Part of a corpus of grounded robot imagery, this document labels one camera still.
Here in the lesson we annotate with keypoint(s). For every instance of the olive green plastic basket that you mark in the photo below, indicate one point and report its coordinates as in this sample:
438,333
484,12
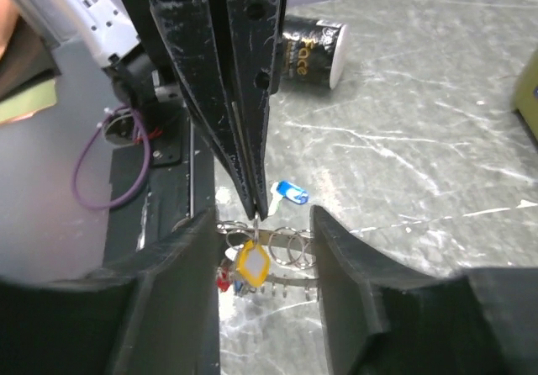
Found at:
524,96

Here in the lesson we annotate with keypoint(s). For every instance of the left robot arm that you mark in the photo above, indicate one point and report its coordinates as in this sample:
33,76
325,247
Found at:
113,42

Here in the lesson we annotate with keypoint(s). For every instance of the blue key tag on table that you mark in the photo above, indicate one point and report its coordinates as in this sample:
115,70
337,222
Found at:
289,191

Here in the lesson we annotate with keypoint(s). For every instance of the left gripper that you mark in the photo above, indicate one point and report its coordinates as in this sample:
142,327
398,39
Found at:
221,49

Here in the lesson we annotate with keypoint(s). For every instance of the yellow key tag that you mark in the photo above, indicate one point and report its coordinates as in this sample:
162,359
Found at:
252,263

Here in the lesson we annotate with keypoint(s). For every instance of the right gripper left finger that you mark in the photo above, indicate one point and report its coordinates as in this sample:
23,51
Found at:
144,314

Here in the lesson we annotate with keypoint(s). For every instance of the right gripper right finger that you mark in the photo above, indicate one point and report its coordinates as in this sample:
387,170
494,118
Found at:
381,317

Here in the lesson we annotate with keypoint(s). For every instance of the red key tag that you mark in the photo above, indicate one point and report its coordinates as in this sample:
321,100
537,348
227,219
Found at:
223,280

